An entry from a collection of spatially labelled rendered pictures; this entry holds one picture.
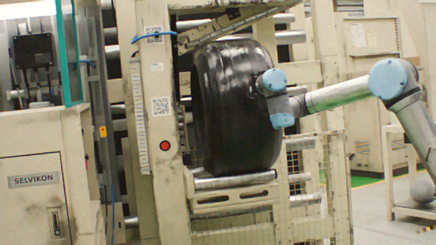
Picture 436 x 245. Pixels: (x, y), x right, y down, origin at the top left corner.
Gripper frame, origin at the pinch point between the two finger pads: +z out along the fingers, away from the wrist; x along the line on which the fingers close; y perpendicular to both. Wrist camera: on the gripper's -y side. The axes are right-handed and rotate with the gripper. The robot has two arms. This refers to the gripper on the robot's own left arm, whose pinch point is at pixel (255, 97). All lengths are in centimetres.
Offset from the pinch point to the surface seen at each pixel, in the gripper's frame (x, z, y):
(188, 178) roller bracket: 27.0, 13.5, -27.7
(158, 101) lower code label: 34.8, 20.9, 4.1
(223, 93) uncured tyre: 11.3, 1.5, 2.7
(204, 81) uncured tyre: 17.2, 6.8, 8.7
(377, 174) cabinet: -228, 422, -66
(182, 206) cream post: 29, 26, -39
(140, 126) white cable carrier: 43.0, 23.2, -5.1
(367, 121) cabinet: -223, 423, -4
